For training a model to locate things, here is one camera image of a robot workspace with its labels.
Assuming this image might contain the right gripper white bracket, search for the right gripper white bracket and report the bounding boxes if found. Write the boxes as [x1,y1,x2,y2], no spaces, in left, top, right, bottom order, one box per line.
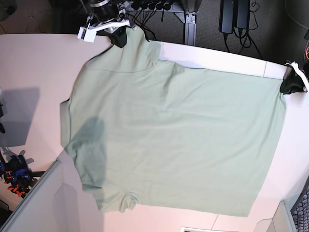
[84,16,131,48]

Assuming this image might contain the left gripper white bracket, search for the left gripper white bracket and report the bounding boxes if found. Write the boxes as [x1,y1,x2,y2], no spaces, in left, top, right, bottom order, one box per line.
[280,61,309,95]

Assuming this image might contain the light green T-shirt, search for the light green T-shirt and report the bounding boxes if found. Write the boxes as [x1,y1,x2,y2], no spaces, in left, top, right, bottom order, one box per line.
[60,29,286,217]

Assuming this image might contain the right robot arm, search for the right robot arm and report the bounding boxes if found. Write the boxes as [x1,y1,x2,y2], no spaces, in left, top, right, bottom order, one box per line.
[81,0,132,34]

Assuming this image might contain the white power strip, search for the white power strip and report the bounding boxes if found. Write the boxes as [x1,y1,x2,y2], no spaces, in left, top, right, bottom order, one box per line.
[117,0,177,11]

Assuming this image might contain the aluminium table leg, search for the aluminium table leg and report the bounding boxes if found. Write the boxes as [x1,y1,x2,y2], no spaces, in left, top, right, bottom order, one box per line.
[174,0,202,46]

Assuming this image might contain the black power adapter brick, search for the black power adapter brick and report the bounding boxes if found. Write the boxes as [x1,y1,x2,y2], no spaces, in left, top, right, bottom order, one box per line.
[219,0,235,34]

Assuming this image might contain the patterned office chair seat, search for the patterned office chair seat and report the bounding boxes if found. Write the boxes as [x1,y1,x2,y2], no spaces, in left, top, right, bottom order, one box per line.
[292,193,309,232]

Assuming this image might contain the grey partition panel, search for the grey partition panel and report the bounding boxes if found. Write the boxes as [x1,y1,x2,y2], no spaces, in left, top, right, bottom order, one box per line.
[0,161,81,232]

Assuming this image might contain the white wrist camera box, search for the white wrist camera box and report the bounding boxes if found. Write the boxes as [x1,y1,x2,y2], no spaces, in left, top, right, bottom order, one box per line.
[77,27,97,43]

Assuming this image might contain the clamps with orange handles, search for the clamps with orange handles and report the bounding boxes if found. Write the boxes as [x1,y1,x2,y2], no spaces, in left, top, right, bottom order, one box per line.
[0,147,45,199]

